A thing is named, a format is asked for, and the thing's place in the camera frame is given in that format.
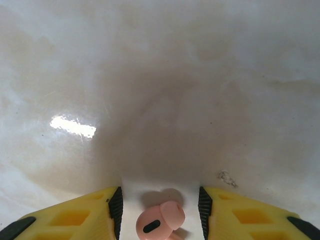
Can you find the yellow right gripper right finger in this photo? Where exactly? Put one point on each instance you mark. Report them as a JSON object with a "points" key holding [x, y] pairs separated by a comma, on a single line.
{"points": [[250, 220]]}

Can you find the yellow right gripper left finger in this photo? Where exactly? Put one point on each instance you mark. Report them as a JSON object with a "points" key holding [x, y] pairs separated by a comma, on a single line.
{"points": [[82, 220]]}

